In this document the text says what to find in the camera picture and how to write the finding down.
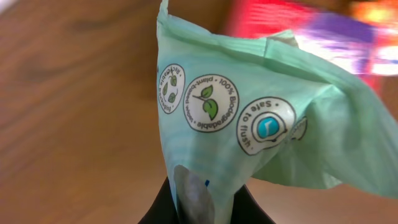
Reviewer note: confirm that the orange juice carton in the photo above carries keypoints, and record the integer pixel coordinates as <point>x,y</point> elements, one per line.
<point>382,13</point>

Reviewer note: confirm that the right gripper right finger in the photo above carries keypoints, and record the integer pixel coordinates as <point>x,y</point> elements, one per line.
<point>246,210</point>

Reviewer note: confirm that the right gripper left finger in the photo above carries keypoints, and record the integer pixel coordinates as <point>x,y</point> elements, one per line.
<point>162,211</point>

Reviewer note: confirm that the red purple snack bag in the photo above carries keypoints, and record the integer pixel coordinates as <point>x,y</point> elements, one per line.
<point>365,50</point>

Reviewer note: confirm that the teal snack packet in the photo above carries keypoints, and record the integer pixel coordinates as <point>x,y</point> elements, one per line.
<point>231,109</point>

